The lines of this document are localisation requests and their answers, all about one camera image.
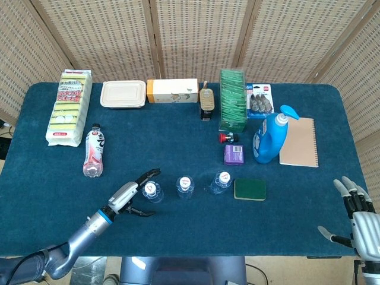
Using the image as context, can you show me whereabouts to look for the purple small box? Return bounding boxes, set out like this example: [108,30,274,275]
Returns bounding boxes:
[223,144,246,166]

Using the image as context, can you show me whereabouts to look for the pink drink bottle black cap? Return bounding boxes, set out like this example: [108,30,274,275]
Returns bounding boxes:
[83,123,107,178]

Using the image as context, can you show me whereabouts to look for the blue table carpet mat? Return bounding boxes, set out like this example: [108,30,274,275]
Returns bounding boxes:
[0,81,373,258]

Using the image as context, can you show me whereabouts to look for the clear box green packets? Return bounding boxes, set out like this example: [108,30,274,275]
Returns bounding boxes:
[218,68,248,133]

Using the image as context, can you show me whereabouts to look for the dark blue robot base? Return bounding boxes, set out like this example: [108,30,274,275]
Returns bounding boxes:
[118,255,248,285]

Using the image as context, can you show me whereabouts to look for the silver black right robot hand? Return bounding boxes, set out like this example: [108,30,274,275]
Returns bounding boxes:
[317,176,380,259]

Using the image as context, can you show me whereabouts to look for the grey metal floor plate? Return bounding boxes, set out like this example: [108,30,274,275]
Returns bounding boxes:
[71,256,107,285]

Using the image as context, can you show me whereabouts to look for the gold black tin can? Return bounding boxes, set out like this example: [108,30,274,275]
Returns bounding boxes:
[199,80,213,122]

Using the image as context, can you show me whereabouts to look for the blue detergent bottle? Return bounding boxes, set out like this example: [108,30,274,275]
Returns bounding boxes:
[252,104,301,164]

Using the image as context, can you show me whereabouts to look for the clear water bottle white cap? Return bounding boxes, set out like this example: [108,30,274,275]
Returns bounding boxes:
[141,181,164,204]
[176,176,196,200]
[209,171,233,196]

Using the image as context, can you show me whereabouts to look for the beige lidded food container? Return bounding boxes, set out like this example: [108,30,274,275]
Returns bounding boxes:
[100,80,147,109]

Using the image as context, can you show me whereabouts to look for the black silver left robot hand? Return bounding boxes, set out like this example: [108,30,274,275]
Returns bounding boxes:
[107,168,163,217]

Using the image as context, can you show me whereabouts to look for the woven folding screen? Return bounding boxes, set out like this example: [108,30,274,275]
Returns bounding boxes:
[0,0,380,208]

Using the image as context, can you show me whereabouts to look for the brown spiral notebook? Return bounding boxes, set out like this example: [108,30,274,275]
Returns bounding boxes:
[278,116,320,168]

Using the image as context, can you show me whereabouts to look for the blue blister pack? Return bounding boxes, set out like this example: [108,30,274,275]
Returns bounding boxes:
[245,83,276,119]

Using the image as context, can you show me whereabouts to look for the yellow sponge multipack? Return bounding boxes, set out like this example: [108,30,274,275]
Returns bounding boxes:
[45,69,93,147]

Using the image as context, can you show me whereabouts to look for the green yellow scouring sponge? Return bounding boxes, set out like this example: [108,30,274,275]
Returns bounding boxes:
[233,178,267,202]

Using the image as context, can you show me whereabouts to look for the cream orange carton box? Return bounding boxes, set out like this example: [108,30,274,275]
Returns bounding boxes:
[146,78,200,104]

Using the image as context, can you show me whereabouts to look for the red emergency stop button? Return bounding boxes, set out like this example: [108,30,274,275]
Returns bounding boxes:
[218,133,239,144]

